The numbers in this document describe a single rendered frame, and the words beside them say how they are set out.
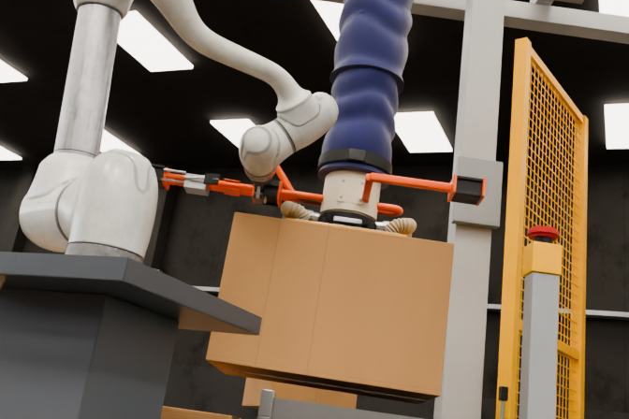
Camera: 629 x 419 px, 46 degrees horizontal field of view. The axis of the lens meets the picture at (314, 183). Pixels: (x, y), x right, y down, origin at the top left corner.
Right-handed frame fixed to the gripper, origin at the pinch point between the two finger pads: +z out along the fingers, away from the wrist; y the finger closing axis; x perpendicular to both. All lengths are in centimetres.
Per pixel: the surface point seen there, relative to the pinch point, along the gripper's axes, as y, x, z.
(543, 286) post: 30, 69, -53
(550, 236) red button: 18, 70, -52
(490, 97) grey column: -92, 90, 93
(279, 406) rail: 62, 15, -34
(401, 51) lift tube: -49, 36, -9
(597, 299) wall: -156, 394, 720
